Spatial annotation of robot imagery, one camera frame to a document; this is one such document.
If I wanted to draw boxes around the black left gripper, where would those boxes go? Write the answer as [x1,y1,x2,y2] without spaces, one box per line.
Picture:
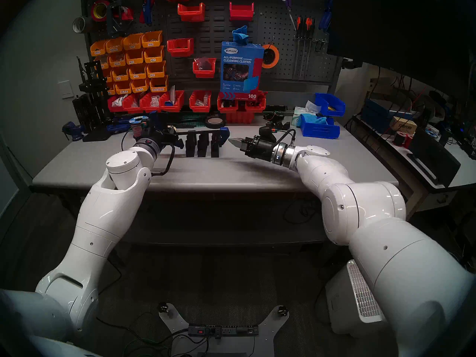
[151,128,185,148]

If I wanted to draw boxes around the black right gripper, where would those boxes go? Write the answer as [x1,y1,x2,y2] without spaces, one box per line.
[228,135,277,160]

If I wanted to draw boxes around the blue bar clamp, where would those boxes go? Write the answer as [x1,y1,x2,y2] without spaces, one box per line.
[156,113,230,147]

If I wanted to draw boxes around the blue black quick clamp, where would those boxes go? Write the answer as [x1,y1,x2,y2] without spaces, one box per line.
[106,118,135,134]

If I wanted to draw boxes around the dark green C-clamp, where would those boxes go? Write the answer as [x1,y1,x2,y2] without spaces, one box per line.
[106,0,135,37]

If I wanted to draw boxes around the green cutting mat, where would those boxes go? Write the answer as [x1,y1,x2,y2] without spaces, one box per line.
[149,113,206,127]

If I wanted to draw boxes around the blue cleaning cloths box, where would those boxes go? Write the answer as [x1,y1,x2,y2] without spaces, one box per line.
[219,41,265,100]

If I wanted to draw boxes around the white tissue box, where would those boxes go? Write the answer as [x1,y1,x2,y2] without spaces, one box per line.
[291,101,321,127]

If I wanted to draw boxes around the blue plastic storage bin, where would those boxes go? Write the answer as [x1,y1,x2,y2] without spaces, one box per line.
[300,114,341,139]
[315,93,346,117]

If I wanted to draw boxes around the orange tape roll on pegboard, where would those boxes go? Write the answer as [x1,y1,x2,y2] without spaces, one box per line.
[262,44,280,69]

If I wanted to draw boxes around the black metal stand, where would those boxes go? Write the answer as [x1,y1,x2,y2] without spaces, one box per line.
[77,57,112,142]

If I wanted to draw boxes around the blue bench vise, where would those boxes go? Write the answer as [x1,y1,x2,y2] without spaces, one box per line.
[62,121,85,142]

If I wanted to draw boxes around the blue microfiber cloth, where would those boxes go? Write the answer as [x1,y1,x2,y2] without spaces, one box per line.
[232,25,249,45]

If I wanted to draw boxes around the dark grey pegboard panel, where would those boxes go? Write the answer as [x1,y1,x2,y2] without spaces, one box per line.
[80,0,341,86]

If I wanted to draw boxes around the orange black screwdriver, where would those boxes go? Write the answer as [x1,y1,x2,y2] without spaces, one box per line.
[308,19,316,76]
[292,17,302,80]
[299,18,311,78]

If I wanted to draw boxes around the blue crate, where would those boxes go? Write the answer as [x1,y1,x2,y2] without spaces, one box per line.
[361,99,413,134]

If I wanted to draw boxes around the red tape roll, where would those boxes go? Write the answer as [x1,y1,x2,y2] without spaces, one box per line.
[91,0,111,22]

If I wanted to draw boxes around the cardboard box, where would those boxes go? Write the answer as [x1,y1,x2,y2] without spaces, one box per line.
[389,117,418,134]

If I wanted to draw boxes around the black power strip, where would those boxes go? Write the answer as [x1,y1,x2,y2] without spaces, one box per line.
[188,324,260,337]

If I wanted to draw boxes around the white air purifier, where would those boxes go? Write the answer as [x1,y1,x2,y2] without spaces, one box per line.
[324,260,389,338]

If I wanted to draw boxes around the black laptop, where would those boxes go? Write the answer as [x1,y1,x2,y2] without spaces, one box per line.
[407,129,461,187]

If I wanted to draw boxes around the black monitor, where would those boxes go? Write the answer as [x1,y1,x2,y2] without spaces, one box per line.
[327,0,476,100]

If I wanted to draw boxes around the white side desk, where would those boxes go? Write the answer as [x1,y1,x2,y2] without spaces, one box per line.
[350,113,476,234]

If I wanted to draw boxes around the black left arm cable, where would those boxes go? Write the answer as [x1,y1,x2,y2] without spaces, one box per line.
[151,144,176,177]

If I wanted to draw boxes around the grey duct tape roll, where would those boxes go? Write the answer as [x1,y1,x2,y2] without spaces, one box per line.
[73,16,93,34]

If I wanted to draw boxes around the blue handled pliers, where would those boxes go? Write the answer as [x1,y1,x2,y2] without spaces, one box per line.
[318,0,334,32]

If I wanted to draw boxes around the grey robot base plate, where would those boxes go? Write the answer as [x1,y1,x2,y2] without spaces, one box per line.
[157,302,290,357]

